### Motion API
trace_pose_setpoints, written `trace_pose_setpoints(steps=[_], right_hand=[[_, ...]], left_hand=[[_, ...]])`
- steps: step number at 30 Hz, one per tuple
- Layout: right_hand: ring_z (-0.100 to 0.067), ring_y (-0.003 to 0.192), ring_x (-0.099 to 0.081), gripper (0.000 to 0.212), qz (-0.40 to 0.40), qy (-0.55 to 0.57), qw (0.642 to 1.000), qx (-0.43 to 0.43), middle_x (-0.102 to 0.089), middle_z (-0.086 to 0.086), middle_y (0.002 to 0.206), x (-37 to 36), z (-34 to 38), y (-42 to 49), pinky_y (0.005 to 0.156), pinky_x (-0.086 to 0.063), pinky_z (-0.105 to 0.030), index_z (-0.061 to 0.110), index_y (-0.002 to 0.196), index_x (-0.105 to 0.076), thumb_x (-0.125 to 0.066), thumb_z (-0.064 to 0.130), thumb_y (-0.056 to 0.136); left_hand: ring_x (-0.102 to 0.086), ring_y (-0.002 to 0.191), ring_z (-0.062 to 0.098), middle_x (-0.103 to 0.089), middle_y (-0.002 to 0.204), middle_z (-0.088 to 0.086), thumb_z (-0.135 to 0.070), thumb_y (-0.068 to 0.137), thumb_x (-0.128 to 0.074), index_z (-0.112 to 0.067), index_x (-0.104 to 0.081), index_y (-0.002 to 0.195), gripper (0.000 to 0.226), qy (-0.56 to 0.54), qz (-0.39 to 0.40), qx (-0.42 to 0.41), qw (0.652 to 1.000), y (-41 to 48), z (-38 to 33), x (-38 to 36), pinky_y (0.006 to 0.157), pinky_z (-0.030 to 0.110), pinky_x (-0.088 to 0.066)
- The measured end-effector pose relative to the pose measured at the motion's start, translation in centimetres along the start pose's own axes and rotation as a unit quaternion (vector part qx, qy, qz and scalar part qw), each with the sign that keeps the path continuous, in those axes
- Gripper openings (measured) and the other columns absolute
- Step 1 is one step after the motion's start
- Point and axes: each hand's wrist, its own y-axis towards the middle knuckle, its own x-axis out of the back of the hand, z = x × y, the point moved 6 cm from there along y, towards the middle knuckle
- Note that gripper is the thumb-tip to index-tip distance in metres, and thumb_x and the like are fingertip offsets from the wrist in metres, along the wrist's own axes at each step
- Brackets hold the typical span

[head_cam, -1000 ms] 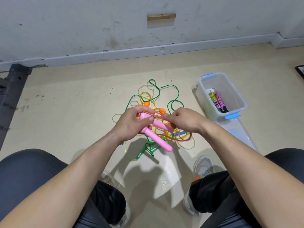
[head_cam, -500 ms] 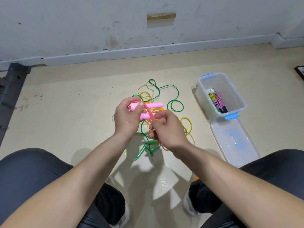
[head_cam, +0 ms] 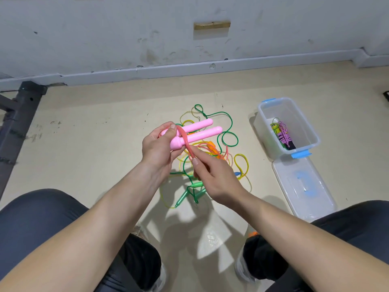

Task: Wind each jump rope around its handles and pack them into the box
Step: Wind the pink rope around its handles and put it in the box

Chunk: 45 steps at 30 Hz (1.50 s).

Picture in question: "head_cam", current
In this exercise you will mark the person's left hand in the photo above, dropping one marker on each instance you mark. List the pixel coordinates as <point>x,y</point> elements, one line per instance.
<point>157,152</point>

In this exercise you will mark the person's right forearm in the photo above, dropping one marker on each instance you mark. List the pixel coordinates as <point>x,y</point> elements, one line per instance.
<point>316,246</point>

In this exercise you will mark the black metal rack frame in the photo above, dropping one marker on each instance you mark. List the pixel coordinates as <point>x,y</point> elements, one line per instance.
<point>17,124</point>

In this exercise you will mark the clear plastic box lid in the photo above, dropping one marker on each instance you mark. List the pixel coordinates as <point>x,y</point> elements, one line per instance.
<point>304,185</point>

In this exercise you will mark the black shorts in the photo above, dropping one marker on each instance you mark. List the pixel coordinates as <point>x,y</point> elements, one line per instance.
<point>36,225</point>

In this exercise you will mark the small black object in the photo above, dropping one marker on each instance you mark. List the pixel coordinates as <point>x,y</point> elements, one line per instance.
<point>386,95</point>

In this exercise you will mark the small wooden wall block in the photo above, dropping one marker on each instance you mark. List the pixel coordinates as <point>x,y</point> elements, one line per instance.
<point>212,25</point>

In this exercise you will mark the grey shoe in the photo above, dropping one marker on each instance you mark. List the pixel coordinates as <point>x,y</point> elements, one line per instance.
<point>244,267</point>
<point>161,276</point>

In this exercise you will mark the clear storage box blue latches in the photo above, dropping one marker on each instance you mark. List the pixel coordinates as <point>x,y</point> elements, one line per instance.
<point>304,127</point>

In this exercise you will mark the grey right shoe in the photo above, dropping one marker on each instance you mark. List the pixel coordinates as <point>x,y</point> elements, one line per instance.
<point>244,267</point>

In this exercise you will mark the grey left shoe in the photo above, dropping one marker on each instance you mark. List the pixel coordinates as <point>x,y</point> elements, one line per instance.
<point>161,276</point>

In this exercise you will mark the person's left forearm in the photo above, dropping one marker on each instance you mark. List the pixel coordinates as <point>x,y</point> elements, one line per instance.
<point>79,240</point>

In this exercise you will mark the person's right hand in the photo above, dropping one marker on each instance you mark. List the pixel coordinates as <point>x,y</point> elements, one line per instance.
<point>217,176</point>

